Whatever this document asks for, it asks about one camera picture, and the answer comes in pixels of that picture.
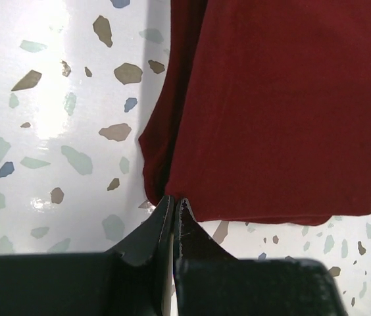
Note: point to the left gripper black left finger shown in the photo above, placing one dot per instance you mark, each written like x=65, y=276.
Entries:
x=128, y=279

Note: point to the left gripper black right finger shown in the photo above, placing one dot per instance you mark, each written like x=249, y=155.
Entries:
x=211, y=281

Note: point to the dark red t-shirt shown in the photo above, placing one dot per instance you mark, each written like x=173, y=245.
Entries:
x=265, y=112

